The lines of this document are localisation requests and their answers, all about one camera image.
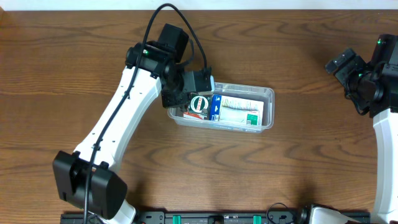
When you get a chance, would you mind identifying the left black cable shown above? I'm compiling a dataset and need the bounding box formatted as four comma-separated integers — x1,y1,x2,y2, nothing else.
83,2,208,224

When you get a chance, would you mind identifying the dark green square box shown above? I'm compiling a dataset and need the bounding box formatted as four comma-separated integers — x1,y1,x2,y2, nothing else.
188,93,212,119

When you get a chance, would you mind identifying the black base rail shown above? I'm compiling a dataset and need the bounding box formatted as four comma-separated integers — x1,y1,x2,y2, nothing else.
60,205,371,224

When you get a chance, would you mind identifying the blue white medicine box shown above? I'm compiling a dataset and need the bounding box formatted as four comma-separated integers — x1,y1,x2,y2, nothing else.
208,94,265,131

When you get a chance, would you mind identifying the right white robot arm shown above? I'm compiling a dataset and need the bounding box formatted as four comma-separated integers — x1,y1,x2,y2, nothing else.
296,34,397,224

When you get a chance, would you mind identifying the clear plastic container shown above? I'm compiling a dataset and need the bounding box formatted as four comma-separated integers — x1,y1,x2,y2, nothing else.
168,82,275,133

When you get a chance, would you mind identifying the green white medicine box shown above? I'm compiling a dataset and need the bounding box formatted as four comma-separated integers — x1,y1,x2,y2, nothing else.
219,108,260,126

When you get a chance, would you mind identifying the red white medicine box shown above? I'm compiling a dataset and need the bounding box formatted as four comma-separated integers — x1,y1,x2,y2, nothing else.
183,111,203,119

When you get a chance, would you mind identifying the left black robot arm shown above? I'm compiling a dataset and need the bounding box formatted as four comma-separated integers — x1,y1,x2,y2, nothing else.
52,24,215,223

